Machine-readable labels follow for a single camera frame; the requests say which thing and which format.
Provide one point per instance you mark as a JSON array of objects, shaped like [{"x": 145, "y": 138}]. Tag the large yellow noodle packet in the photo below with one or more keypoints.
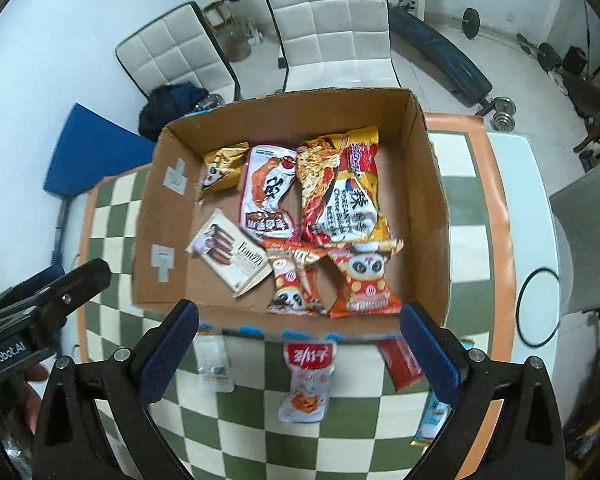
[{"x": 340, "y": 195}]

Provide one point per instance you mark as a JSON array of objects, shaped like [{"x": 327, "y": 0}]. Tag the dark red snack packet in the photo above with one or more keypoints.
[{"x": 402, "y": 365}]

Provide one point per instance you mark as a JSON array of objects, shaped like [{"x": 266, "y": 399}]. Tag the round metal object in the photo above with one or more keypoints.
[{"x": 211, "y": 101}]

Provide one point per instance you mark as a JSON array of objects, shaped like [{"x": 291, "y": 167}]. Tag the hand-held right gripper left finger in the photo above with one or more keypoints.
[{"x": 170, "y": 350}]

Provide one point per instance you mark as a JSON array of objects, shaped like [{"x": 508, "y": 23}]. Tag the green white checkered tablecloth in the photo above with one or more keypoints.
[{"x": 280, "y": 455}]

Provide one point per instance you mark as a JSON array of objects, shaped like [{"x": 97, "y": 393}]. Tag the blue white long packet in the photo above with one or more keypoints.
[{"x": 430, "y": 425}]

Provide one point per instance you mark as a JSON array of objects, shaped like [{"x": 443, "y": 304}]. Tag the yellow panda snack packet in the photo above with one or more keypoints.
[{"x": 222, "y": 167}]

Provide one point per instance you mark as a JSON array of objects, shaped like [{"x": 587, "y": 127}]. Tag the blue foam mat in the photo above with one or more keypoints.
[{"x": 95, "y": 155}]

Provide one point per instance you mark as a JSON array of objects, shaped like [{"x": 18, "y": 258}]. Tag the clear small snack packet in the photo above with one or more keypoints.
[{"x": 214, "y": 360}]

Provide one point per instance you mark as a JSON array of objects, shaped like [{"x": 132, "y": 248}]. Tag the cardboard box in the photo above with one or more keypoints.
[{"x": 300, "y": 220}]

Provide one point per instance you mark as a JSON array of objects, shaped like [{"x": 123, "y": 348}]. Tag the black speaker box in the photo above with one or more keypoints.
[{"x": 575, "y": 59}]

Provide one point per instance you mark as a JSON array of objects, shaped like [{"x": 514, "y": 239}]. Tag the dark bag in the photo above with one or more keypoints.
[{"x": 172, "y": 105}]

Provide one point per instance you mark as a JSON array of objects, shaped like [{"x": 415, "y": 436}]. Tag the red white chicken feet packet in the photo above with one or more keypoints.
[{"x": 265, "y": 190}]

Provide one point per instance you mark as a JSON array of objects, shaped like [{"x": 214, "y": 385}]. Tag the person's left hand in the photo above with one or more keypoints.
[{"x": 32, "y": 400}]

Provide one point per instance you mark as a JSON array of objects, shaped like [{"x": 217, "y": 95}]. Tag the orange panda snack packet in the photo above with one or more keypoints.
[
  {"x": 292, "y": 280},
  {"x": 365, "y": 280}
]

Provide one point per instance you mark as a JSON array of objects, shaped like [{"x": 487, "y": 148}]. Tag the clear glass jar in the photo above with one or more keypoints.
[{"x": 235, "y": 40}]

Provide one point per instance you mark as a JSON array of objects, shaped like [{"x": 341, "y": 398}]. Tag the chrome dumbbell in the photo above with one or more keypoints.
[{"x": 502, "y": 114}]

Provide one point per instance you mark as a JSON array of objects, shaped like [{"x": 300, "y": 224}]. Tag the white biscuit stick box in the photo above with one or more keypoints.
[{"x": 230, "y": 255}]

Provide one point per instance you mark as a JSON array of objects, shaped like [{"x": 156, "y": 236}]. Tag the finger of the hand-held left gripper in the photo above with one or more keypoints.
[
  {"x": 30, "y": 284},
  {"x": 75, "y": 285}
]

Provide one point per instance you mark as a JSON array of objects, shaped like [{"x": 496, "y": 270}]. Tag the black exercise machine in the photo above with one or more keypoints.
[{"x": 595, "y": 95}]

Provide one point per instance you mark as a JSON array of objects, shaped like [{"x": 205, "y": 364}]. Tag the white padded chair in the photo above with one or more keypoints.
[
  {"x": 330, "y": 20},
  {"x": 175, "y": 50}
]

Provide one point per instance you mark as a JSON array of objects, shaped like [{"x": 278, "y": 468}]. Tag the dark blue weight bench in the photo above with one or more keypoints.
[{"x": 440, "y": 55}]

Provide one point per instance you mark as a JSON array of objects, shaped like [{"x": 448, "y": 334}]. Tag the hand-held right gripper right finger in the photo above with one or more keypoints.
[{"x": 430, "y": 355}]

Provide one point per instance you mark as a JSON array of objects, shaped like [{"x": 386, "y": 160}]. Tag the small barbell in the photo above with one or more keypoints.
[{"x": 471, "y": 22}]

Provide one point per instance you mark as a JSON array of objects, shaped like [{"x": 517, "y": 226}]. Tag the small red white snack packet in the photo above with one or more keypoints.
[{"x": 307, "y": 385}]

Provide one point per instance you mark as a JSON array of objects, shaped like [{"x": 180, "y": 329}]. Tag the small wooden stool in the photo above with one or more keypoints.
[{"x": 215, "y": 10}]

